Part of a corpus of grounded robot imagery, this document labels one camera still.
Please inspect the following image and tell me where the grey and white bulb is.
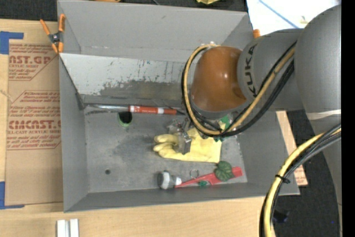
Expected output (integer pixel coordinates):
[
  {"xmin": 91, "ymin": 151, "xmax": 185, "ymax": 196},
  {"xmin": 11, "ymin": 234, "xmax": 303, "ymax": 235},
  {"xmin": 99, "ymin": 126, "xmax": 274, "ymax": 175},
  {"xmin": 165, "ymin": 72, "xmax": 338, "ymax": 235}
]
[{"xmin": 156, "ymin": 170, "xmax": 182, "ymax": 190}]

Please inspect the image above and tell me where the grey metal bin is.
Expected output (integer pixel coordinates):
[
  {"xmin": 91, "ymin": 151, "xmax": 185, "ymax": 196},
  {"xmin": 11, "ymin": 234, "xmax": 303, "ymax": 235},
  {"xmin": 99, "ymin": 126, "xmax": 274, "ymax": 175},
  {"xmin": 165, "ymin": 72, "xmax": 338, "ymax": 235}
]
[{"xmin": 57, "ymin": 0, "xmax": 302, "ymax": 213}]

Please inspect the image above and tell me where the green leaf-shaped toy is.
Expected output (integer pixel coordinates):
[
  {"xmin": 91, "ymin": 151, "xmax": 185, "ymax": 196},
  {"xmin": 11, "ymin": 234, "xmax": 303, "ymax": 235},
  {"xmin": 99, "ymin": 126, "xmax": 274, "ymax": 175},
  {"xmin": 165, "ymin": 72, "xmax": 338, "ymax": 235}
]
[{"xmin": 215, "ymin": 160, "xmax": 233, "ymax": 183}]

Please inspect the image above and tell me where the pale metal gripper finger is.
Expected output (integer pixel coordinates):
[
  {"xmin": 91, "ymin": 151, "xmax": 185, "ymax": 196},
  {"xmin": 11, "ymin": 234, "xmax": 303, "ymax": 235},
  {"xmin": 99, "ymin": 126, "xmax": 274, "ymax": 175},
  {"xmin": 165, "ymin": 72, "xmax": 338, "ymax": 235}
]
[
  {"xmin": 177, "ymin": 132, "xmax": 192, "ymax": 155},
  {"xmin": 166, "ymin": 119, "xmax": 185, "ymax": 134}
]

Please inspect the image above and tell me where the red plastic tool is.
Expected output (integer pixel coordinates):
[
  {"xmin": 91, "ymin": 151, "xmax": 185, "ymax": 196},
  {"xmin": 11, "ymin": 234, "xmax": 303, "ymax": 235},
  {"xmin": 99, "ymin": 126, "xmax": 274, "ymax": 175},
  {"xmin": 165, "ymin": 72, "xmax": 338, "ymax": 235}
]
[{"xmin": 174, "ymin": 166, "xmax": 244, "ymax": 189}]

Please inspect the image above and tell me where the red and white marker pen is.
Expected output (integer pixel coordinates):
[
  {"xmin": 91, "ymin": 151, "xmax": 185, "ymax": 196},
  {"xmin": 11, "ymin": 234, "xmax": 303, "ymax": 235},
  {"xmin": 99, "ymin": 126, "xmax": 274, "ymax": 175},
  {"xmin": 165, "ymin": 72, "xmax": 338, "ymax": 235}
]
[{"xmin": 128, "ymin": 104, "xmax": 178, "ymax": 116}]

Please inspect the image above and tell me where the yellow rubber glove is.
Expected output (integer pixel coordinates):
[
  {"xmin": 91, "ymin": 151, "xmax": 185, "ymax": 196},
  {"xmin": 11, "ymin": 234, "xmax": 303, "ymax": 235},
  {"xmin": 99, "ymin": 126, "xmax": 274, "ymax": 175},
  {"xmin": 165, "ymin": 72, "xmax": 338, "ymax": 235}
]
[{"xmin": 152, "ymin": 127, "xmax": 223, "ymax": 164}]

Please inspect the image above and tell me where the green ring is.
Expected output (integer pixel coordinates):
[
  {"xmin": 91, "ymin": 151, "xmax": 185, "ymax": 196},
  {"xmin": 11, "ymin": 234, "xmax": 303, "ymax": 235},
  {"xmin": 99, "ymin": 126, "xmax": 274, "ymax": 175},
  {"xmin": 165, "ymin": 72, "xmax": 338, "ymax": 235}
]
[{"xmin": 117, "ymin": 111, "xmax": 134, "ymax": 128}]

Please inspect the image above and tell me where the brown cardboard board, red print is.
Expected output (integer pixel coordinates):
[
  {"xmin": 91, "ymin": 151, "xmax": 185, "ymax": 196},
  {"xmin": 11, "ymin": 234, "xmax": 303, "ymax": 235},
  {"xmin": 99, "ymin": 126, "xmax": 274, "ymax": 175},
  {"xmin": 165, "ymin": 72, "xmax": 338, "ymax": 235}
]
[{"xmin": 0, "ymin": 18, "xmax": 308, "ymax": 210}]

